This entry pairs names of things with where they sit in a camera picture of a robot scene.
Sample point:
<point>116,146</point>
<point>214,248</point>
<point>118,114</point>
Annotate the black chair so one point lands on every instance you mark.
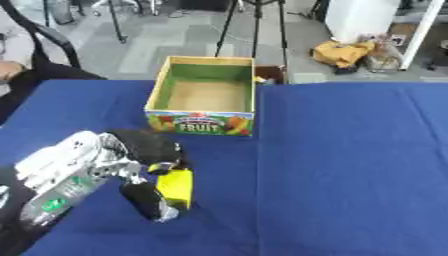
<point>46,43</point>

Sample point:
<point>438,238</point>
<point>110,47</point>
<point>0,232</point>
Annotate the cardboard box with green inside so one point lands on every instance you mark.
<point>203,96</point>

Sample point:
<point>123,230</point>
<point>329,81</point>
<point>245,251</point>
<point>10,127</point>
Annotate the clear plastic bag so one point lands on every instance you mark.
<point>382,56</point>

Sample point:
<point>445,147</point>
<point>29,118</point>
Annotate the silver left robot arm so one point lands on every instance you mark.
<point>64,173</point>

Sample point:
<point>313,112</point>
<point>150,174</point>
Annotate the yellow bag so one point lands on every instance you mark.
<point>341,53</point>

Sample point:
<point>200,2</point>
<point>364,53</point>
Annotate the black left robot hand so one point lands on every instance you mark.
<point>147,150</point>

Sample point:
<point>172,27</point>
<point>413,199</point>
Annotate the black tripod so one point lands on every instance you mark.
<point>254,26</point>

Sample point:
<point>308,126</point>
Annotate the brown cardboard box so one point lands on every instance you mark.
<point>269,74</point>

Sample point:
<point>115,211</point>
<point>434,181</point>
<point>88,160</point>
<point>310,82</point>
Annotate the yellow rectangular block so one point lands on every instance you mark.
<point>176,187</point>

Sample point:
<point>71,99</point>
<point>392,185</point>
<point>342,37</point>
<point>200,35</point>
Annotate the white pole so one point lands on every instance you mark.
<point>421,33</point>

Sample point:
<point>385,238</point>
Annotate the white panel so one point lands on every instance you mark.
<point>361,20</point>

